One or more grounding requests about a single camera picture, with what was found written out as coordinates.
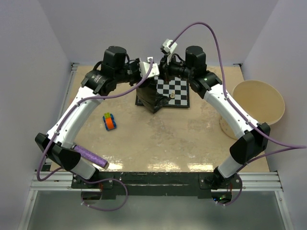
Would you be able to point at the aluminium front rail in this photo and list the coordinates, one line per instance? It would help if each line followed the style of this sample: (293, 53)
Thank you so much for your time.
(252, 181)

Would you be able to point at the white chess piece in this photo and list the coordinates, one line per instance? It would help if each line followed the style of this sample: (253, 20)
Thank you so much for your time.
(172, 95)

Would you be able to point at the black trash bag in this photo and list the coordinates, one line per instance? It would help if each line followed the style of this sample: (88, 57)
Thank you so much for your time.
(149, 97)

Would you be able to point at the purple glitter microphone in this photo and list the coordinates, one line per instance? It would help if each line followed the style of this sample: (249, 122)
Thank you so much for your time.
(90, 156)

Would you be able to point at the aluminium left rail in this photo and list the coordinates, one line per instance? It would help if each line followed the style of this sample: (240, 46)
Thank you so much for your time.
(74, 66)

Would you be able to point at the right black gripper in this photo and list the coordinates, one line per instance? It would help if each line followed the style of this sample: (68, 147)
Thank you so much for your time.
(165, 68)

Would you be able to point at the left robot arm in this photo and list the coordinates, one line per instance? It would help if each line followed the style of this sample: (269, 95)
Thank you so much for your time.
(56, 144)

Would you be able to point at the aluminium rail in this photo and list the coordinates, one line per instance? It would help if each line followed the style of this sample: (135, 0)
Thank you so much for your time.
(74, 66)
(252, 181)

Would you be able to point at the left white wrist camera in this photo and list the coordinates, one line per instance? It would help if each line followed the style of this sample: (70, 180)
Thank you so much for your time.
(149, 68)

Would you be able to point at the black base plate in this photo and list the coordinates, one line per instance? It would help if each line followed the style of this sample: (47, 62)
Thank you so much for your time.
(199, 184)

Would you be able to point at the black white chessboard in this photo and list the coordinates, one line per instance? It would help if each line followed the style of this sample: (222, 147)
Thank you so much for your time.
(181, 88)

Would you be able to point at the beige round trash bin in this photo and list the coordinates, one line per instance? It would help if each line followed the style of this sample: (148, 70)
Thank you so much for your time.
(260, 100)

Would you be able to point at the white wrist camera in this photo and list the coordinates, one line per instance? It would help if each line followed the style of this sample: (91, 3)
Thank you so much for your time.
(149, 68)
(168, 48)

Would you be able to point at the colourful toy block car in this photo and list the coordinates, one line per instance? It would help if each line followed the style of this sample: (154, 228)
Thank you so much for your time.
(109, 121)

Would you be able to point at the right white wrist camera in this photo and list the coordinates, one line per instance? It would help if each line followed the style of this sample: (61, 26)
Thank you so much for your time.
(168, 48)

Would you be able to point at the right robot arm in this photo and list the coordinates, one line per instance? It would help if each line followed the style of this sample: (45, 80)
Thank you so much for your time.
(251, 135)

